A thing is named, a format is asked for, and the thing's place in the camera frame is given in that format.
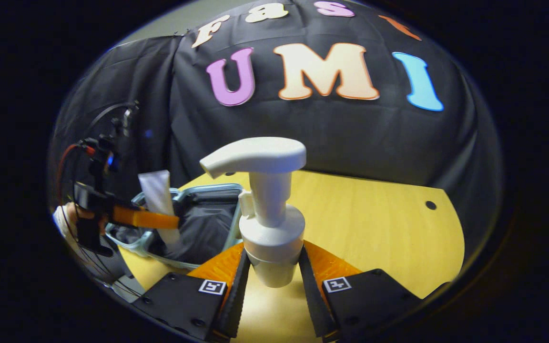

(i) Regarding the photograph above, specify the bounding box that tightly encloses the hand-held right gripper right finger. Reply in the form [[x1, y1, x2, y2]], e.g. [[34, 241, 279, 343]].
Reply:
[[298, 241, 424, 343]]

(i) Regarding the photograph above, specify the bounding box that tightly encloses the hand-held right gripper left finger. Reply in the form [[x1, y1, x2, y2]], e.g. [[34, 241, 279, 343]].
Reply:
[[133, 242, 252, 343]]

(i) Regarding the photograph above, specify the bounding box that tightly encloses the white skin care tube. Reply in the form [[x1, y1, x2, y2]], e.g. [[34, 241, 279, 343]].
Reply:
[[138, 170, 181, 246]]

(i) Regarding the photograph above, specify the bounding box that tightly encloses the light blue suitcase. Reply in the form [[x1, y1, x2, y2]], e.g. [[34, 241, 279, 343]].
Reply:
[[105, 183, 244, 271]]

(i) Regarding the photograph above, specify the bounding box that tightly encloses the white pump bottle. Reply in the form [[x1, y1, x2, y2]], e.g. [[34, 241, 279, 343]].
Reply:
[[200, 137, 307, 289]]

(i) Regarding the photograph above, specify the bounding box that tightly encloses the black backdrop cloth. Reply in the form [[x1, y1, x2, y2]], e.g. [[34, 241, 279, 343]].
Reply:
[[48, 0, 504, 267]]

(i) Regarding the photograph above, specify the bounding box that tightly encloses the red cable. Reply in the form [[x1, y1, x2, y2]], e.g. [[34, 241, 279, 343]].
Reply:
[[55, 143, 95, 201]]

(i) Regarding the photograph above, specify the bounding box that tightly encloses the black cable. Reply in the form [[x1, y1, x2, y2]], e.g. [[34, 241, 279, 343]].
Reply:
[[84, 101, 138, 139]]

